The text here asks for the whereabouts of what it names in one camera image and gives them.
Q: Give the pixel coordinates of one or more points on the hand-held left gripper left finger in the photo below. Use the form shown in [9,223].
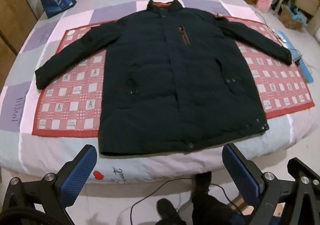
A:
[79,176]

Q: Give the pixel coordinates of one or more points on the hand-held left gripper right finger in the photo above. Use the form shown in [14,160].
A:
[240,177]

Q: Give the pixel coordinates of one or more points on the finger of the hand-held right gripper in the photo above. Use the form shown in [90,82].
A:
[305,168]

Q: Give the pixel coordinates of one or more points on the dark padded jacket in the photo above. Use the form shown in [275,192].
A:
[175,90]

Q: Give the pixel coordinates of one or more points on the person's dark trouser leg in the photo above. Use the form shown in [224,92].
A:
[207,202]

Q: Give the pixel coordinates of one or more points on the person's black shoe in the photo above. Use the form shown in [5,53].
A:
[168,212]

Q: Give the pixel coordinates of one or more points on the red checked mat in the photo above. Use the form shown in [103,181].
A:
[70,95]

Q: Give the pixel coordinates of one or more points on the light blue strip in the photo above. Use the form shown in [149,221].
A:
[303,65]

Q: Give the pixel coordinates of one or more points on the wicker basket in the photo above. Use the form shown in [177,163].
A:
[290,19]

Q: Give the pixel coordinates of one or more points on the pink plastic bag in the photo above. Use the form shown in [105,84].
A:
[264,0]

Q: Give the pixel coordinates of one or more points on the wooden wardrobe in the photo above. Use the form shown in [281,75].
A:
[12,3]

